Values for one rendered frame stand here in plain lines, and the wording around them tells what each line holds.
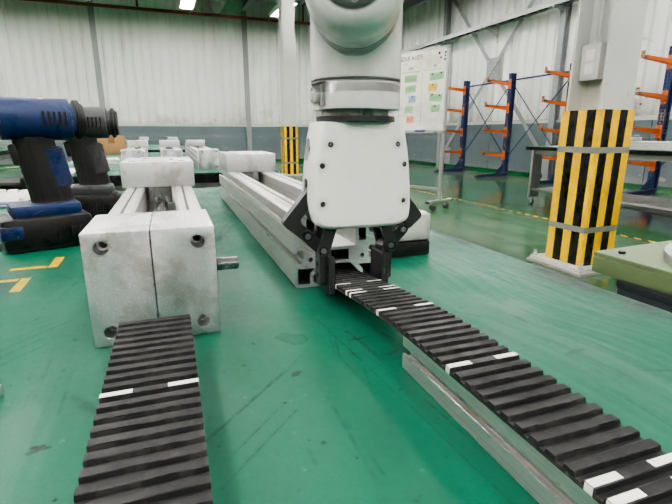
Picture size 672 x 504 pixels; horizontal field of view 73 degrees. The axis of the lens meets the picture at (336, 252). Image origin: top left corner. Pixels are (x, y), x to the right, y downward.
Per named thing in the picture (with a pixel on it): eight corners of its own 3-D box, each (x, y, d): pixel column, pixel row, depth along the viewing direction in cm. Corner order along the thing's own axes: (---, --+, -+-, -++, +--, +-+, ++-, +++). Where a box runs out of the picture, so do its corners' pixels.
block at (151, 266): (248, 328, 41) (243, 223, 39) (94, 349, 37) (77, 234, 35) (235, 295, 49) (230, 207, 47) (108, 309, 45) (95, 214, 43)
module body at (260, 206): (376, 279, 55) (378, 208, 52) (295, 288, 51) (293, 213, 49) (257, 195, 127) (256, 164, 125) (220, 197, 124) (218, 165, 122)
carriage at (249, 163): (276, 183, 105) (275, 153, 104) (227, 185, 102) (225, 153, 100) (263, 177, 120) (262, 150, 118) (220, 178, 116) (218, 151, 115)
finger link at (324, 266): (303, 232, 43) (305, 299, 45) (335, 230, 44) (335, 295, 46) (295, 226, 46) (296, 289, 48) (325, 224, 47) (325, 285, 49)
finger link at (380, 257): (383, 226, 46) (381, 290, 47) (411, 224, 47) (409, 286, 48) (370, 221, 49) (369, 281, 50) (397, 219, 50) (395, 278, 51)
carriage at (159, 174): (196, 202, 76) (193, 160, 75) (124, 205, 73) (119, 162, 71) (191, 191, 91) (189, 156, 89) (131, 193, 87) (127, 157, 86)
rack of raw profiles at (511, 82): (433, 172, 1160) (438, 79, 1105) (463, 171, 1191) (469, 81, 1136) (529, 185, 862) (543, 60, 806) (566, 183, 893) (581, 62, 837)
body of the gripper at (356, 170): (315, 103, 38) (316, 233, 41) (422, 105, 42) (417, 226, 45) (293, 108, 45) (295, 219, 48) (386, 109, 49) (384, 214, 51)
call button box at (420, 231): (429, 254, 66) (432, 211, 64) (367, 260, 63) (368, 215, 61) (403, 242, 73) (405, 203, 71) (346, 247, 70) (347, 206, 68)
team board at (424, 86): (348, 199, 679) (349, 58, 630) (372, 196, 711) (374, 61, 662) (430, 212, 569) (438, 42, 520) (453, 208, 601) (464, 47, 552)
